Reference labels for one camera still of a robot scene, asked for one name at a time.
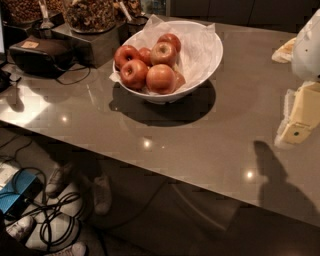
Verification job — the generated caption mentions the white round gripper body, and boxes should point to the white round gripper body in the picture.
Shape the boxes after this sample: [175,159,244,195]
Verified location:
[291,9,320,82]

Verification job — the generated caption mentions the metal scoop in cup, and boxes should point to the metal scoop in cup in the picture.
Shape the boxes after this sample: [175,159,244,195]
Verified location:
[38,0,54,29]

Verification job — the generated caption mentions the grey metal stand block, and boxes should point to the grey metal stand block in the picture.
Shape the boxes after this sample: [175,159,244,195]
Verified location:
[52,24,120,68]

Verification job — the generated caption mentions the red apple far left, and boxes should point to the red apple far left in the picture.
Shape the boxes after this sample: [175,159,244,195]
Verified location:
[114,45,140,70]

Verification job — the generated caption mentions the black cup with spoon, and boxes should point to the black cup with spoon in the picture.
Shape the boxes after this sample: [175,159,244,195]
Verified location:
[119,0,148,36]

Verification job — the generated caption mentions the white shoe bottom left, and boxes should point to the white shoe bottom left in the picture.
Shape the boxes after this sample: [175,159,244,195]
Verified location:
[6,216,34,242]

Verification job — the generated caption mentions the red apple front left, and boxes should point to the red apple front left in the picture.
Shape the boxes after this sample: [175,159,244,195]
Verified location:
[120,59,148,90]

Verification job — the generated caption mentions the glass jar of nuts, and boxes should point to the glass jar of nuts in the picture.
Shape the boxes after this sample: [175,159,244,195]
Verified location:
[0,0,65,25]

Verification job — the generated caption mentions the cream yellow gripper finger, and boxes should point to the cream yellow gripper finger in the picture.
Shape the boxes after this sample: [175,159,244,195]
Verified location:
[274,81,320,149]

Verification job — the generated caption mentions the white shoe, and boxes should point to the white shoe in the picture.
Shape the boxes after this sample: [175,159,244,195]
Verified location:
[45,242,87,256]
[45,163,73,198]
[6,216,34,242]

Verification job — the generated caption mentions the red apple back top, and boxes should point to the red apple back top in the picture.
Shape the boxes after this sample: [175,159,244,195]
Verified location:
[158,33,181,52]

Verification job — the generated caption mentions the white shoe bottom centre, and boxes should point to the white shoe bottom centre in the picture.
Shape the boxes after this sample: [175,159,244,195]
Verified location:
[45,242,87,256]

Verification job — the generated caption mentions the white ceramic bowl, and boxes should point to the white ceramic bowl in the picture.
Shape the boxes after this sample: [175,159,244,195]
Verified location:
[110,15,223,104]

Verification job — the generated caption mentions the glass jar of granola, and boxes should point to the glass jar of granola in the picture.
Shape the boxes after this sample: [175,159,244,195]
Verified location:
[63,0,115,34]

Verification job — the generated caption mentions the red apple small middle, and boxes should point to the red apple small middle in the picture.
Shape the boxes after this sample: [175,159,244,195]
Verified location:
[139,47,152,66]

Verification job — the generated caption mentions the red apple front centre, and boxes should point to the red apple front centre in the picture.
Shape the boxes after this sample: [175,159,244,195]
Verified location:
[146,64,176,95]

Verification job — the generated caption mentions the black cable on table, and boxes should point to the black cable on table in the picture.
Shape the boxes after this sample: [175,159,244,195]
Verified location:
[54,63,92,86]

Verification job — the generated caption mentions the black box device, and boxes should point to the black box device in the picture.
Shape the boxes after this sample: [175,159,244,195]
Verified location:
[9,36,74,78]

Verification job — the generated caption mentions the blue box on floor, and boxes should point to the blue box on floor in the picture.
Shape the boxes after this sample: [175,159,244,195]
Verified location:
[0,170,41,216]

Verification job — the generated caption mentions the black cables on floor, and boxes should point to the black cables on floor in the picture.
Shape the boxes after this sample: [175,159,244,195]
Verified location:
[0,133,86,253]

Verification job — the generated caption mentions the white paper bowl liner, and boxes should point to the white paper bowl liner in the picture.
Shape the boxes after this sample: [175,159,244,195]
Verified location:
[110,15,223,104]

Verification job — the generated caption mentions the red apple hidden right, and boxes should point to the red apple hidden right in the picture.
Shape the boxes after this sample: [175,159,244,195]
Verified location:
[175,71,186,90]

